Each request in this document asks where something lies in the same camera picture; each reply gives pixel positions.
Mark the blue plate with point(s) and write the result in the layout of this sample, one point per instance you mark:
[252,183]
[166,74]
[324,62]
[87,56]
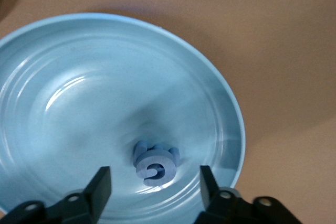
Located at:
[78,103]

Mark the blue foam letter G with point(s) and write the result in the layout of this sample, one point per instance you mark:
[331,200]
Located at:
[168,169]

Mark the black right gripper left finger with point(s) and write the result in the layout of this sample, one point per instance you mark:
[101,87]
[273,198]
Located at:
[97,197]

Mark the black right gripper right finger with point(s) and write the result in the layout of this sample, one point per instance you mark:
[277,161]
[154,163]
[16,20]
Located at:
[218,203]

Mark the brown table cover sheet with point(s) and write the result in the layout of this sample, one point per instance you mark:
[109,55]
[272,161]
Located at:
[288,51]

